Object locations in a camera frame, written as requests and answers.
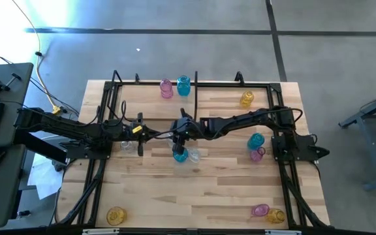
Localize yellow glass bottle vase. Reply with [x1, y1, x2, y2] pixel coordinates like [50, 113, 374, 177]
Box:
[240, 90, 255, 109]

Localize black metal table frame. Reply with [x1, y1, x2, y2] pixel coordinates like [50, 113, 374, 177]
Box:
[54, 69, 332, 235]

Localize yellow ribbed glass vase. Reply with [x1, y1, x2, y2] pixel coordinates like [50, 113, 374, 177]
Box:
[106, 205, 128, 225]
[266, 208, 286, 225]

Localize pink glass vase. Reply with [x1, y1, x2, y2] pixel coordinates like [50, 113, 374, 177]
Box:
[159, 78, 175, 100]
[251, 204, 270, 218]
[249, 146, 266, 163]

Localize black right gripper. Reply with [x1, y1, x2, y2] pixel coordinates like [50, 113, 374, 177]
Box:
[166, 109, 206, 154]

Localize teal square glass vase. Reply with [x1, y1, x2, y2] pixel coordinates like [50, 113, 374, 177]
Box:
[176, 74, 191, 97]

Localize yellow power cable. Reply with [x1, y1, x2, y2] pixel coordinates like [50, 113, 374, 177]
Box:
[10, 0, 62, 116]

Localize teal embossed glass vase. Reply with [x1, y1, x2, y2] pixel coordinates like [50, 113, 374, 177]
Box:
[172, 146, 189, 163]

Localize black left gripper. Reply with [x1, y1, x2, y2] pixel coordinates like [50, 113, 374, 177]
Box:
[122, 112, 159, 157]

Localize grey caster wheel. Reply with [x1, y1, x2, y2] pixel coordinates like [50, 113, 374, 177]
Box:
[51, 159, 67, 172]

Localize white paper sheet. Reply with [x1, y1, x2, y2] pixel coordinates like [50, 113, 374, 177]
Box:
[27, 155, 65, 200]

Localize black shelf divider post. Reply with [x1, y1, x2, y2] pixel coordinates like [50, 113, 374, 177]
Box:
[193, 70, 199, 124]

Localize silver edge bracket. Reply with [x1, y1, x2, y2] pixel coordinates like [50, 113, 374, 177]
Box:
[264, 229, 302, 235]
[82, 228, 120, 235]

